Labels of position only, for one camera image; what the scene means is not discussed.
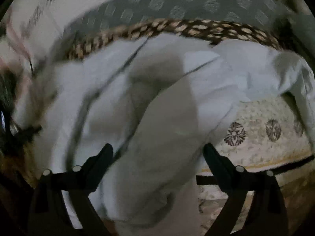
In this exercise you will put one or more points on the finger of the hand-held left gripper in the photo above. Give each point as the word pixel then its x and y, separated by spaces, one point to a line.
pixel 29 130

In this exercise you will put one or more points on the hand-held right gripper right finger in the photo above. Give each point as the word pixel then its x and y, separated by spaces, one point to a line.
pixel 209 153

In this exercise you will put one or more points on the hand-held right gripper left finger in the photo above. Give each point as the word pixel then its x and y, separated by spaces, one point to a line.
pixel 107 153

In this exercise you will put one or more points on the light blue padded garment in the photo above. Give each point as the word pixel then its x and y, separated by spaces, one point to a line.
pixel 157 103

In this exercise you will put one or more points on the cream medallion blanket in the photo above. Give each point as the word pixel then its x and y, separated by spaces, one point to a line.
pixel 258 147

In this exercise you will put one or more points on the dark floral blanket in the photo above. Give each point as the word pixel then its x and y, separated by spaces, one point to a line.
pixel 172 28

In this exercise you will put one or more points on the grey patterned sofa backrest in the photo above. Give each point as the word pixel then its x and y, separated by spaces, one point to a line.
pixel 184 2

